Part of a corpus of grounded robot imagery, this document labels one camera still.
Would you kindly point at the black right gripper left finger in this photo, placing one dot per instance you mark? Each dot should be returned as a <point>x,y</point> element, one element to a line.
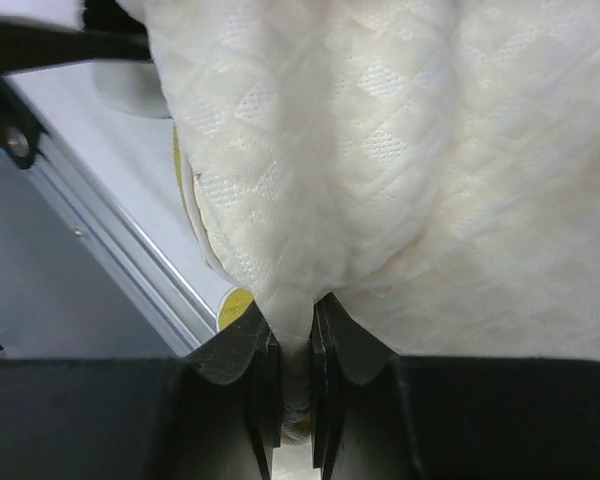
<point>214,414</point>

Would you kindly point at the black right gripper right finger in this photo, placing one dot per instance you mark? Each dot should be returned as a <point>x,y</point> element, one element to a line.
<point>377,414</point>

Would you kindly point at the cream quilted pillow yellow edge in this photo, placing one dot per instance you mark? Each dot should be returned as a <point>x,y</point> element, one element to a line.
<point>433,164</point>

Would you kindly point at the black white checkered pillowcase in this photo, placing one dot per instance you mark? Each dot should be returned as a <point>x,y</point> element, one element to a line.
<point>107,33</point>

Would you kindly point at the aluminium front frame rail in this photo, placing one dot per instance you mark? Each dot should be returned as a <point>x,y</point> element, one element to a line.
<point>170,306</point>

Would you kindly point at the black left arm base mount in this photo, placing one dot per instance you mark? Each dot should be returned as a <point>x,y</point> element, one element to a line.
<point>20,130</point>

